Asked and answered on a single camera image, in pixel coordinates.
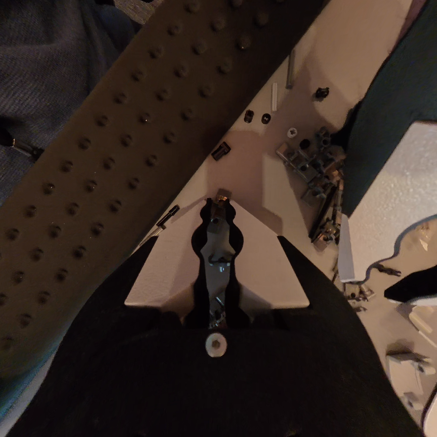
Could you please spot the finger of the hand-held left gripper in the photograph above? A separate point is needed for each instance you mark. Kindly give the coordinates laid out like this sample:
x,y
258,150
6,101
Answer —
x,y
403,187
420,286

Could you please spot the light grey holed curved panel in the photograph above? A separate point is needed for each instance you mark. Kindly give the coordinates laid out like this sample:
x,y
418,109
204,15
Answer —
x,y
408,356

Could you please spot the white short rod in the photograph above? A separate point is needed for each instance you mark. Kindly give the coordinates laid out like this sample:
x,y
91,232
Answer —
x,y
275,96

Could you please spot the white round bush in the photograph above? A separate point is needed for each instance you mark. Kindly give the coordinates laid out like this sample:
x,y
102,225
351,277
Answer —
x,y
292,132

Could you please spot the grey connector tube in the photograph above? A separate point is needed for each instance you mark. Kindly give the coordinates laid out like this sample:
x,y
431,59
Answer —
x,y
150,236

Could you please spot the pile of small toy parts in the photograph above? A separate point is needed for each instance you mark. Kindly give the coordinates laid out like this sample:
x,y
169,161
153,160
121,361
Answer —
x,y
314,170

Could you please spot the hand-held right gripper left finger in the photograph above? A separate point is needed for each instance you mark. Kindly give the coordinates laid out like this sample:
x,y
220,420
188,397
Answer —
x,y
164,273

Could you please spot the grey track link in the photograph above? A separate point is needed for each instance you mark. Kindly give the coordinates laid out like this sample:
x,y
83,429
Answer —
x,y
223,197

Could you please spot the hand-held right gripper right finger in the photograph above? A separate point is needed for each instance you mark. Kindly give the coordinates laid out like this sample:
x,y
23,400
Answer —
x,y
269,273

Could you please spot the black round bush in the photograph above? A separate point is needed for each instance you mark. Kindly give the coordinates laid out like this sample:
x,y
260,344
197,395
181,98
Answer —
x,y
249,116
321,93
266,118

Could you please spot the dark studded panel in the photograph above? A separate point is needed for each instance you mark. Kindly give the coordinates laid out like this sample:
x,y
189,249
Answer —
x,y
136,136

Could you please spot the black long toy pin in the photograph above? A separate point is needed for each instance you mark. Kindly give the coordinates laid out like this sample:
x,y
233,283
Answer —
x,y
168,216

